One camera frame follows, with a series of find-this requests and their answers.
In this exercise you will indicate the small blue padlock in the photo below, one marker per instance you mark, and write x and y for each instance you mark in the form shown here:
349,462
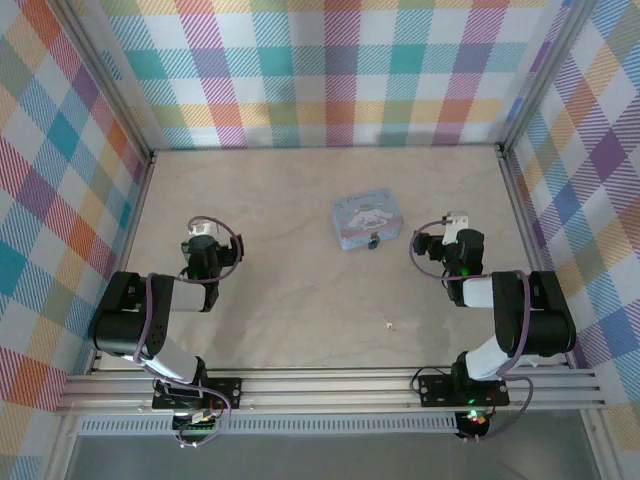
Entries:
373,243

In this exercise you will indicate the blue cartoon storage box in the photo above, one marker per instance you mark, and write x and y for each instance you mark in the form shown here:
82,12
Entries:
365,215

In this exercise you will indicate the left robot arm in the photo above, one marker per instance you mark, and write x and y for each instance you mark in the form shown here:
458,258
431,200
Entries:
120,330

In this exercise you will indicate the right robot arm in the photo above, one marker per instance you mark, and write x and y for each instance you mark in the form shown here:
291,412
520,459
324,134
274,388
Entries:
545,320

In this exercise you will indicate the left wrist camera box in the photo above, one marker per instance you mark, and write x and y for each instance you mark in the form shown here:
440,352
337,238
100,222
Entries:
200,229

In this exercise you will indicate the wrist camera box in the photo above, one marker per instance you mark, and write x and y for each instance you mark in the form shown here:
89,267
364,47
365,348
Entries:
457,221
200,229

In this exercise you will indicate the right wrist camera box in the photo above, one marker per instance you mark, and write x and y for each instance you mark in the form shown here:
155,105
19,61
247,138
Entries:
457,221

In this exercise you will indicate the aluminium table side rail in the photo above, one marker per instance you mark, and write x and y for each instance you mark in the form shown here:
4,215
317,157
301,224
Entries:
530,240
131,240

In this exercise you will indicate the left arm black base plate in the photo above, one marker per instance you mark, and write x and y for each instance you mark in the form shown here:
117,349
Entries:
227,392

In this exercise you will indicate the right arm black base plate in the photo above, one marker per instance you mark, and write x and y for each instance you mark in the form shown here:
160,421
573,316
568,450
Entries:
435,390

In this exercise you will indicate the aluminium mounting rail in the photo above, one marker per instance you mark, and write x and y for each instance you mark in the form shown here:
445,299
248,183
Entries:
325,392

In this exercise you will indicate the aluminium frame post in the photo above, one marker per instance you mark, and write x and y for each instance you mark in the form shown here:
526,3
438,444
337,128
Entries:
540,75
100,75

